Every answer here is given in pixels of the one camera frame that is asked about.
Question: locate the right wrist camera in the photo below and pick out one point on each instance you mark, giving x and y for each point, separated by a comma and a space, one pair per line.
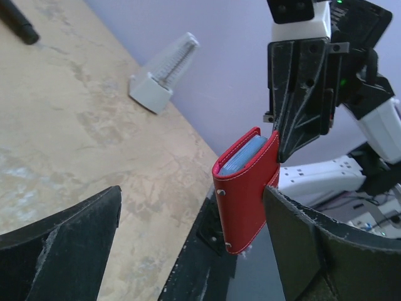
299, 19

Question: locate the black microphone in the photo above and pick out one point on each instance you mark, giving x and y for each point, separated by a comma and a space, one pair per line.
18, 23

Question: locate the red leather card holder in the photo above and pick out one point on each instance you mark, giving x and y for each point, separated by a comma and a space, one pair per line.
239, 195

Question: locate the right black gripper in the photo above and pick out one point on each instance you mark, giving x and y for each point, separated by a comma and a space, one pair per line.
351, 75

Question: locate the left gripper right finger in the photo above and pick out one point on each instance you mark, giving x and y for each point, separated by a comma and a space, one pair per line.
320, 258

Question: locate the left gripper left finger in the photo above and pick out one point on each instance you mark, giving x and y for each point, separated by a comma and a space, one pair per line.
62, 256

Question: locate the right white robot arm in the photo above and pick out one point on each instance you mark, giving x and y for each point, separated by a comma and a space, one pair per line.
372, 168

